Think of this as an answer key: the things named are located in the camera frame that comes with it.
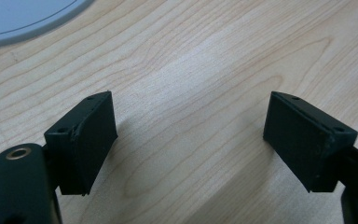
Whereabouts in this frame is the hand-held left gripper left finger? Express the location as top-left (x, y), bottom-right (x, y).
top-left (43, 90), bottom-right (118, 197)

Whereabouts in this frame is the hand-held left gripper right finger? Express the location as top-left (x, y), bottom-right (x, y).
top-left (263, 91), bottom-right (358, 193)

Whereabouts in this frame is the white round plate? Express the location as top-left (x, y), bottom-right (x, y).
top-left (0, 0), bottom-right (96, 50)

